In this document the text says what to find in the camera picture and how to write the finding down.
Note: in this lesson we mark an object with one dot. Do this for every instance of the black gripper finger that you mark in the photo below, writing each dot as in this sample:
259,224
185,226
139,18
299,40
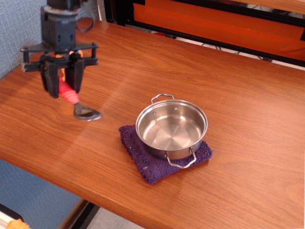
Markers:
49,75
74,74

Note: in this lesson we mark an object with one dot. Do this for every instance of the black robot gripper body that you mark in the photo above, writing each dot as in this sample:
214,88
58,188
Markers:
58,34

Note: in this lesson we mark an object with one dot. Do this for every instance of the red handled metal spoon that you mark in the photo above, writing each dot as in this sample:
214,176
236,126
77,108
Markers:
80,111

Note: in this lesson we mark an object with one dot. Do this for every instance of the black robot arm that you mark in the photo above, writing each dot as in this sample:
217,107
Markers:
73,55

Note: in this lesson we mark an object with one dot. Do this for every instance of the toy chicken drumstick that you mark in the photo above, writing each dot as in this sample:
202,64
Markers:
63,74

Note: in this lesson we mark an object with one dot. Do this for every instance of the stainless steel pot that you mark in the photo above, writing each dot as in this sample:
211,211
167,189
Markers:
172,129

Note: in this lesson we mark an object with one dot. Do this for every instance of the purple towel cloth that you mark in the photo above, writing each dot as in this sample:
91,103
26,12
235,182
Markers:
152,168

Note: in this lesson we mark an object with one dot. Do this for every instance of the orange object bottom corner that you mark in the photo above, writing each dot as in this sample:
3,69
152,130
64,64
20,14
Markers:
17,224

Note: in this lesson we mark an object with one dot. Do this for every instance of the orange panel black frame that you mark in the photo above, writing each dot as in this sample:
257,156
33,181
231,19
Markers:
235,25

